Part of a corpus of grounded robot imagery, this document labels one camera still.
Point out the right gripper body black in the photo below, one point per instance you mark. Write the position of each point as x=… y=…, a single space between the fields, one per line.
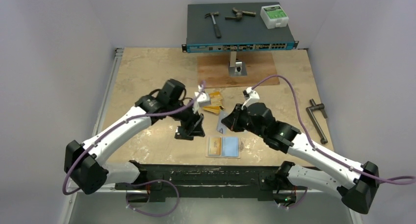
x=236 y=119

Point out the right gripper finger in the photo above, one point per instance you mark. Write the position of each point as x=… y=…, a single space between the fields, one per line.
x=231 y=124
x=233 y=117

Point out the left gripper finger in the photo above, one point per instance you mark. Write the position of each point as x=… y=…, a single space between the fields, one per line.
x=198 y=127
x=188 y=131

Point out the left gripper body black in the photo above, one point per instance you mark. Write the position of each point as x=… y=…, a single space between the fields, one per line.
x=186 y=120

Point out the single silver VIP card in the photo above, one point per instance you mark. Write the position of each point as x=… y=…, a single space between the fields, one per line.
x=221 y=128

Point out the single gold credit card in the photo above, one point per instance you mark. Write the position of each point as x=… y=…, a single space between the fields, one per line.
x=214 y=146

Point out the black VIP card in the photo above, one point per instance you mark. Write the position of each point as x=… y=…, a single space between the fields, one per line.
x=181 y=134

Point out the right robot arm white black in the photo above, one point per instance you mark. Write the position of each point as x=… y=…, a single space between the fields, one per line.
x=337 y=175

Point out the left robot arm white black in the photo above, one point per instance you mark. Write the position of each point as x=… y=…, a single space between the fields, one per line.
x=85 y=164

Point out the wooden board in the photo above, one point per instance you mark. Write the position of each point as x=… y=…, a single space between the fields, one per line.
x=215 y=69

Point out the hammer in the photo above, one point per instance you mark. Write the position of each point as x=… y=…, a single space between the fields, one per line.
x=216 y=28

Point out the metal clamp tool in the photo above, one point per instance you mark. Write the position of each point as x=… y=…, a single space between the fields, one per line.
x=239 y=14

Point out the white green box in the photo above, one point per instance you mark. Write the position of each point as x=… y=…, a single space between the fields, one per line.
x=274 y=16

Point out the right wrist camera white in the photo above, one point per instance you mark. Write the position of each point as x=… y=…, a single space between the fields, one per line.
x=251 y=96

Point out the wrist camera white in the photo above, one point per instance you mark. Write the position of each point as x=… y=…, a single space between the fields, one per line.
x=201 y=100
x=251 y=96

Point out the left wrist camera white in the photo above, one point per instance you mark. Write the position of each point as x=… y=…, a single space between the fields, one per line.
x=201 y=100

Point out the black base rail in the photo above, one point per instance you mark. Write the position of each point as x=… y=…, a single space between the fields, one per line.
x=264 y=183

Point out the metal stand post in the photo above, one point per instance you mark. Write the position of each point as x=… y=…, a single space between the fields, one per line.
x=236 y=67

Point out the blue network switch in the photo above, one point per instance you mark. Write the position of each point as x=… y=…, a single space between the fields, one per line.
x=249 y=34

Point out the aluminium frame rail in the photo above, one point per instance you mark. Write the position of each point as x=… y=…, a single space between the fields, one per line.
x=71 y=199

